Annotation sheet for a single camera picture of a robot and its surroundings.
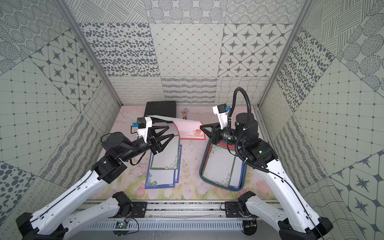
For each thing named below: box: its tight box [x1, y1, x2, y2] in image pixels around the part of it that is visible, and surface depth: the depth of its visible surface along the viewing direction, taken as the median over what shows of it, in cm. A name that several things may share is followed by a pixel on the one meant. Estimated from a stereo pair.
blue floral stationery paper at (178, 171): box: [174, 144, 183, 184], surface depth 90 cm
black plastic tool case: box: [144, 100, 177, 118], surface depth 120 cm
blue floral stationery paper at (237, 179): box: [228, 156, 245, 190], surface depth 85 cm
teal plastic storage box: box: [199, 139, 247, 192], surface depth 83 cm
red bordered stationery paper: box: [152, 115, 207, 140], surface depth 66 cm
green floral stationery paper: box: [150, 135, 180, 170], surface depth 92 cm
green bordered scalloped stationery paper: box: [202, 144, 238, 187], surface depth 90 cm
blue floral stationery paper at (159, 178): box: [145, 151, 176, 190], surface depth 86 cm
